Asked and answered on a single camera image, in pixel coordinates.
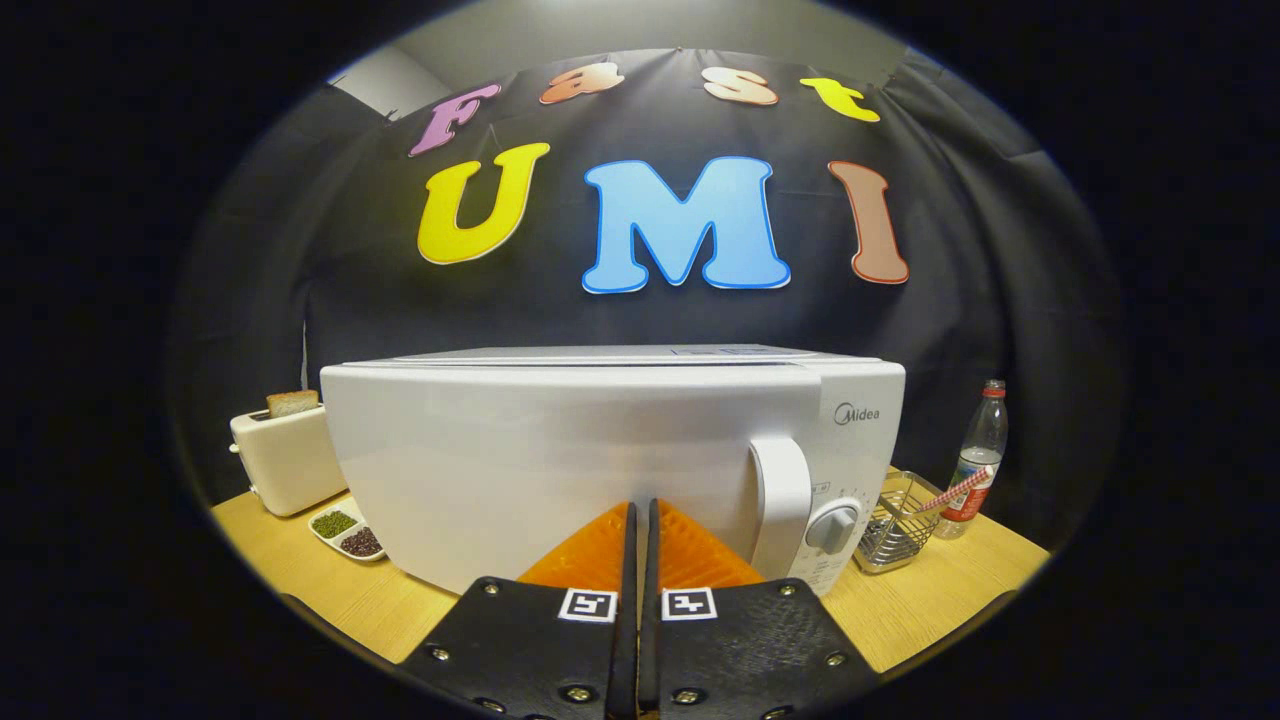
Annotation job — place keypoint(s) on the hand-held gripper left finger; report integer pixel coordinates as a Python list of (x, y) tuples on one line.
[(545, 650)]

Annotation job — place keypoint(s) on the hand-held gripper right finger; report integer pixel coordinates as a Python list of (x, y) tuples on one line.
[(740, 650)]

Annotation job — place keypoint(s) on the white microwave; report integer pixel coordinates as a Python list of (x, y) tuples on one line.
[(520, 450)]

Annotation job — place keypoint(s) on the white two-compartment bean dish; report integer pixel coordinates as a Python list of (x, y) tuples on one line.
[(345, 533)]

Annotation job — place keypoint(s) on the red checked straw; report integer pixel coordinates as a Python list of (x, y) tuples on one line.
[(955, 490)]

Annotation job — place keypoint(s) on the cream toaster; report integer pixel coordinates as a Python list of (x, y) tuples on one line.
[(290, 460)]

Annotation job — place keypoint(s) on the clear plastic water bottle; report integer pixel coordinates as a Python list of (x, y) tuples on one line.
[(982, 440)]

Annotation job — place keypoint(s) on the brown bread slice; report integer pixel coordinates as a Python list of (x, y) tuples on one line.
[(292, 403)]

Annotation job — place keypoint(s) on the black backdrop cloth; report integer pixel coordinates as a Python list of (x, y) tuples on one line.
[(960, 280)]

